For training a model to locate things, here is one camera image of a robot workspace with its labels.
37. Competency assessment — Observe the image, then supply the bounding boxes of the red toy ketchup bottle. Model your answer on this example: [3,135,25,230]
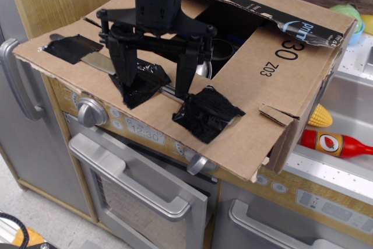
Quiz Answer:
[300,129,372,159]

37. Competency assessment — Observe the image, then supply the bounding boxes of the silver oven door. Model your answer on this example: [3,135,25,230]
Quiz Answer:
[69,133,218,248]

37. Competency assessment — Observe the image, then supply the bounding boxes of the left silver oven knob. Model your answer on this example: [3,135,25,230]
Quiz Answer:
[78,97,108,128]

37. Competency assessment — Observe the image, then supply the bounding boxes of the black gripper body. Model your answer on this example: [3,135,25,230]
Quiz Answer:
[97,0,217,57]

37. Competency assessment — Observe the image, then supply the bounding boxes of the blue toy bowl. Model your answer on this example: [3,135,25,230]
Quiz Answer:
[349,22,365,45]

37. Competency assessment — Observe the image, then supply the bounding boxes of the large brown cardboard box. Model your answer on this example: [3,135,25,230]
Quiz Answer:
[14,0,355,181]

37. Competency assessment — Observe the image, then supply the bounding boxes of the black ribbed cable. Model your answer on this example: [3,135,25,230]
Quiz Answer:
[0,212,30,247]

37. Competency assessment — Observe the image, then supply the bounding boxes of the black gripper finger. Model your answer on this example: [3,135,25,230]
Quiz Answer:
[108,35,137,86]
[175,40,204,97]

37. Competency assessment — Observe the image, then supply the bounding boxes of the silver dishwasher door handle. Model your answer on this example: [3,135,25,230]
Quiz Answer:
[228,199,342,249]

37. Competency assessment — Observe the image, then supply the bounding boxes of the yellow toy corn cob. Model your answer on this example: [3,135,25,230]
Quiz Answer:
[308,104,333,128]

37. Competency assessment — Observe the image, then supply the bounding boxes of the yellow toy lemon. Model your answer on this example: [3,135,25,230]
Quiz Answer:
[360,15,373,35]

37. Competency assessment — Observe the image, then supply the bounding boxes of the right silver oven knob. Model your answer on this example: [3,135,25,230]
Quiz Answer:
[184,148,219,175]

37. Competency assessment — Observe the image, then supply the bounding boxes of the orange object on floor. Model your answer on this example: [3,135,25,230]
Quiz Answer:
[12,227,44,247]

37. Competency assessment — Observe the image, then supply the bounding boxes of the silver oven knob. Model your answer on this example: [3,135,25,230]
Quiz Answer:
[78,97,108,128]
[184,148,219,175]

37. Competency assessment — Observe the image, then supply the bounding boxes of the silver fridge door handle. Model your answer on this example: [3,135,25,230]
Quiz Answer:
[1,38,45,121]

